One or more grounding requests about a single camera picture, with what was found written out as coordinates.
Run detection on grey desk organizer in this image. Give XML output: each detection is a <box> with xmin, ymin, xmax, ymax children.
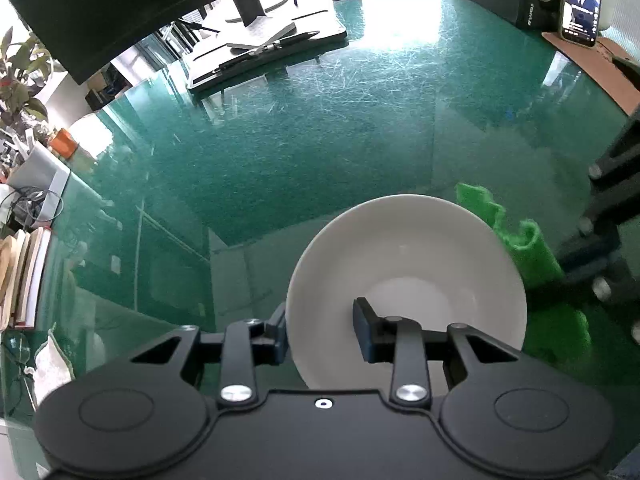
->
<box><xmin>7</xmin><ymin>142</ymin><xmax>72</xmax><ymax>224</ymax></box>

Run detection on wooden plate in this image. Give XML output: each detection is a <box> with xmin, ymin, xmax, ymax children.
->
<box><xmin>0</xmin><ymin>237</ymin><xmax>22</xmax><ymax>312</ymax></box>

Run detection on white bowl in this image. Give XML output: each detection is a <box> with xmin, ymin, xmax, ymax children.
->
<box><xmin>286</xmin><ymin>194</ymin><xmax>527</xmax><ymax>391</ymax></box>

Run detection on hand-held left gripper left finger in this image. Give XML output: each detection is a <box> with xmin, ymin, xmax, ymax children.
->
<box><xmin>129</xmin><ymin>302</ymin><xmax>290</xmax><ymax>407</ymax></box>

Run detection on green cloth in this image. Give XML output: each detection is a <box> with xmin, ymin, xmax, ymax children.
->
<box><xmin>454</xmin><ymin>182</ymin><xmax>593</xmax><ymax>367</ymax></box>

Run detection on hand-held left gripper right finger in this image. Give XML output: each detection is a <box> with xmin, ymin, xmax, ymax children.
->
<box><xmin>352</xmin><ymin>297</ymin><xmax>522</xmax><ymax>408</ymax></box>

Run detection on black cables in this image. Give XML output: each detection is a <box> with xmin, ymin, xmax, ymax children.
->
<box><xmin>0</xmin><ymin>185</ymin><xmax>64</xmax><ymax>234</ymax></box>

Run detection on eyeglasses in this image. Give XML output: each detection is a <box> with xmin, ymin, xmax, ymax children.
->
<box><xmin>0</xmin><ymin>335</ymin><xmax>37</xmax><ymax>412</ymax></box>

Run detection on black smartphone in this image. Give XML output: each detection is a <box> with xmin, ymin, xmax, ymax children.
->
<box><xmin>557</xmin><ymin>0</ymin><xmax>604</xmax><ymax>49</ymax></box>

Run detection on white quilted cloth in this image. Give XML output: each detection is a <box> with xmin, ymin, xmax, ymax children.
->
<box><xmin>32</xmin><ymin>327</ymin><xmax>77</xmax><ymax>412</ymax></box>

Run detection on black monitor stand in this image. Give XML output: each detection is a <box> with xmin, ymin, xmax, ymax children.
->
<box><xmin>234</xmin><ymin>0</ymin><xmax>267</xmax><ymax>27</ymax></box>

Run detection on black pen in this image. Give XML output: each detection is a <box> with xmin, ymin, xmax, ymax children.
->
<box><xmin>259</xmin><ymin>31</ymin><xmax>321</xmax><ymax>56</ymax></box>
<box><xmin>216</xmin><ymin>50</ymin><xmax>264</xmax><ymax>72</ymax></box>

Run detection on potted plant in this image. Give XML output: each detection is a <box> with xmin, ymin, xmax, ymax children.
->
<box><xmin>0</xmin><ymin>27</ymin><xmax>57</xmax><ymax>132</ymax></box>

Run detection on brown desk mat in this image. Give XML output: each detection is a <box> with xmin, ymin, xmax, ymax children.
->
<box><xmin>542</xmin><ymin>30</ymin><xmax>640</xmax><ymax>117</ymax></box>

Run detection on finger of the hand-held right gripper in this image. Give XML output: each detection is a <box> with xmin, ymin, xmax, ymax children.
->
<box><xmin>587</xmin><ymin>110</ymin><xmax>640</xmax><ymax>193</ymax></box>
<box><xmin>552</xmin><ymin>192</ymin><xmax>640</xmax><ymax>311</ymax></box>

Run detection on white notepad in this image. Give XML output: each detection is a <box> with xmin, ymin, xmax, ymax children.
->
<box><xmin>225</xmin><ymin>22</ymin><xmax>297</xmax><ymax>52</ymax></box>

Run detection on black curved monitor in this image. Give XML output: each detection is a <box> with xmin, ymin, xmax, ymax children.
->
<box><xmin>0</xmin><ymin>0</ymin><xmax>332</xmax><ymax>87</ymax></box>

